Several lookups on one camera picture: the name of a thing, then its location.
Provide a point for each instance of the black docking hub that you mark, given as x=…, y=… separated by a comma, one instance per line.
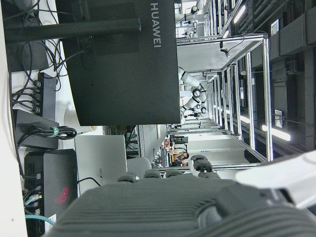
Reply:
x=48, y=93

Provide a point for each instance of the white humanoid robot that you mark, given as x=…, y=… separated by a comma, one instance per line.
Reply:
x=191, y=81

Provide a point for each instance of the long ceiling light tube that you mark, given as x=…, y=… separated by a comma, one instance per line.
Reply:
x=239, y=14
x=276, y=132

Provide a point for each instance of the black Huawei monitor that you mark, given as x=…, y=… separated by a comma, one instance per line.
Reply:
x=123, y=74

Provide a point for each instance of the grey office chair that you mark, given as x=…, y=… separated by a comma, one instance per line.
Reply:
x=138, y=166

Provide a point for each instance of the black power adapter box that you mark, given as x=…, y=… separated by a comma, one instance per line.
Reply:
x=34, y=133

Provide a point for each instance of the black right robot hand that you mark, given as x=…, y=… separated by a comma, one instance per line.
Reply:
x=158, y=207

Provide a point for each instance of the aluminium frame cage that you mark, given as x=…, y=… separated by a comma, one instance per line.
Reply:
x=267, y=98

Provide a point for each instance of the silver laptop lid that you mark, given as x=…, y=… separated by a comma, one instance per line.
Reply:
x=101, y=155

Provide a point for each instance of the black ROG mini computer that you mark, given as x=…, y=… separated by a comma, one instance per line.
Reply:
x=59, y=177

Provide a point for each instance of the seated person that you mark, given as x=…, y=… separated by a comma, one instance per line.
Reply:
x=181, y=158

